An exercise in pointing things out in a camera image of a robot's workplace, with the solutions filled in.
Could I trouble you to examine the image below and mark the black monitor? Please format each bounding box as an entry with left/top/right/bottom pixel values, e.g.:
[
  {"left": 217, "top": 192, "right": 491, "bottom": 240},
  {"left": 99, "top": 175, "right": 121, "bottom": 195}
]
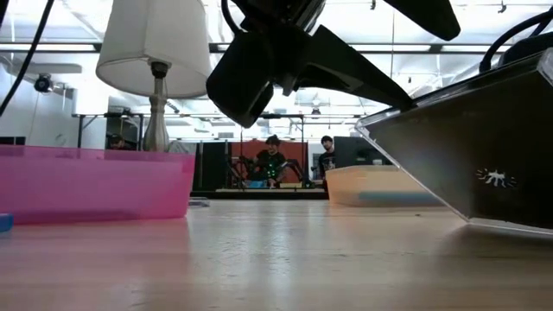
[{"left": 333, "top": 136, "right": 392, "bottom": 168}]

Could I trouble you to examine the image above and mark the black aluminium table frame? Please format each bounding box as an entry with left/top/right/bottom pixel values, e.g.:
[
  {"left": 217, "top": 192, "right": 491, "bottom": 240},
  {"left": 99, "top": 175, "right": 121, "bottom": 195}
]
[{"left": 189, "top": 188, "right": 330, "bottom": 201}]

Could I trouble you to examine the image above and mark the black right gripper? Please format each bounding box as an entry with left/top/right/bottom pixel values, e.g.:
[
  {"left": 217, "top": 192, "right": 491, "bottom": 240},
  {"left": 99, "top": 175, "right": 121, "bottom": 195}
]
[{"left": 499, "top": 33, "right": 553, "bottom": 67}]

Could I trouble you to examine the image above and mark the orange translucent plastic bin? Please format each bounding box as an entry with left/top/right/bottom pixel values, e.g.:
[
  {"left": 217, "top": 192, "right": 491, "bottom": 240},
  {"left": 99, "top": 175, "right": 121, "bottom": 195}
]
[{"left": 324, "top": 165, "right": 446, "bottom": 207}]

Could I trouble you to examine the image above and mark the black wall-mounted camera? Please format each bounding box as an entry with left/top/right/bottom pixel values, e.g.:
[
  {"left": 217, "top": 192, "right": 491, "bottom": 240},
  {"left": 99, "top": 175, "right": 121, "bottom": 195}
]
[{"left": 33, "top": 73, "right": 55, "bottom": 94}]

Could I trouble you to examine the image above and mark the black background table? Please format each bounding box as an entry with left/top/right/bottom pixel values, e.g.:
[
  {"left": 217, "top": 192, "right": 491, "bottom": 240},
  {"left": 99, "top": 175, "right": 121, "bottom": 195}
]
[{"left": 71, "top": 111, "right": 146, "bottom": 151}]

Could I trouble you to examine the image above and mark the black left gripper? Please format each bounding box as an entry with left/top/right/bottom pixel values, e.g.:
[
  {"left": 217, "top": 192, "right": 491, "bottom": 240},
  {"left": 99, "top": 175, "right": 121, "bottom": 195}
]
[{"left": 206, "top": 0, "right": 414, "bottom": 129}]

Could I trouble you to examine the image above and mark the person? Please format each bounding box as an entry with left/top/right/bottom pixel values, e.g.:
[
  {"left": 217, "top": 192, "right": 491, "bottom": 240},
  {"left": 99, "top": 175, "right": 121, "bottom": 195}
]
[
  {"left": 318, "top": 135, "right": 338, "bottom": 181},
  {"left": 252, "top": 134, "right": 289, "bottom": 189},
  {"left": 105, "top": 132, "right": 130, "bottom": 151}
]

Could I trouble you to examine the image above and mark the red partition panel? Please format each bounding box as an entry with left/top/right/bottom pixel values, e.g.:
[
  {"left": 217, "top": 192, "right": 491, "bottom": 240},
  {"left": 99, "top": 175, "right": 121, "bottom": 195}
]
[{"left": 231, "top": 140, "right": 309, "bottom": 185}]

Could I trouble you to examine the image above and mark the pink translucent plastic bin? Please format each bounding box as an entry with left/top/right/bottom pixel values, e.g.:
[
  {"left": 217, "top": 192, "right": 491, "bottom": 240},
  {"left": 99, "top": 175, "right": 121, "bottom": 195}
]
[{"left": 0, "top": 144, "right": 196, "bottom": 225}]

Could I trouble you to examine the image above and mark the black overhead light beam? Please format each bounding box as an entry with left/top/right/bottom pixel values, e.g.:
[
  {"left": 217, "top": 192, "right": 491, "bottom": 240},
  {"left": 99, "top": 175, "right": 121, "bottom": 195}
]
[{"left": 0, "top": 41, "right": 553, "bottom": 55}]

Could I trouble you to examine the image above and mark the white shade table lamp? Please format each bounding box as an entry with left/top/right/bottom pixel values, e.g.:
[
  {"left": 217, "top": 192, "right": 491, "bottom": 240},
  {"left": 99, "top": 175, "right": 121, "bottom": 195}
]
[{"left": 95, "top": 0, "right": 213, "bottom": 152}]

